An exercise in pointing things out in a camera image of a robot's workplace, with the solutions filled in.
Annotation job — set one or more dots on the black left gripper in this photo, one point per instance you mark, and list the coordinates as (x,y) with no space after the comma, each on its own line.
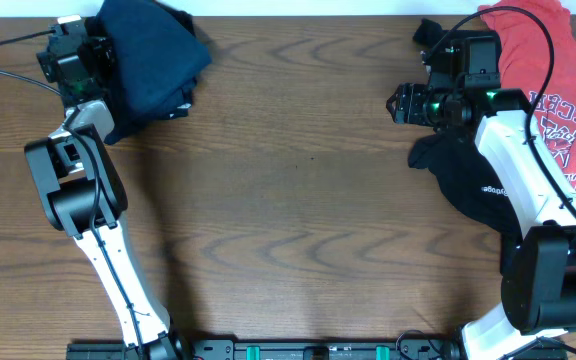
(92,53)

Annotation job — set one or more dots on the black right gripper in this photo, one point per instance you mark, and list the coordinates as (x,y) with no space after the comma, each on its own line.
(409,108)

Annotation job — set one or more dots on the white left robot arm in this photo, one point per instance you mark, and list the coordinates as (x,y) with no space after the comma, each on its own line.
(82,195)

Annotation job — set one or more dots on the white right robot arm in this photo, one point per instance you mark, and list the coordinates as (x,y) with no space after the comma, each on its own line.
(538,291)

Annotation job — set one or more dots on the dark navy folded clothes pile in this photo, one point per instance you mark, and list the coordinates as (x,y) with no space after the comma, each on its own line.
(143,105)

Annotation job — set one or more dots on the black t-shirt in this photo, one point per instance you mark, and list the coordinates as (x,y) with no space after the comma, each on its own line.
(465,179)

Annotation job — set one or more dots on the red printed t-shirt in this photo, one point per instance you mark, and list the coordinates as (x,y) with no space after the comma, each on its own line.
(524,62)

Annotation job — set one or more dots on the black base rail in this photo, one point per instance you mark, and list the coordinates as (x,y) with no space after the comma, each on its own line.
(410,345)

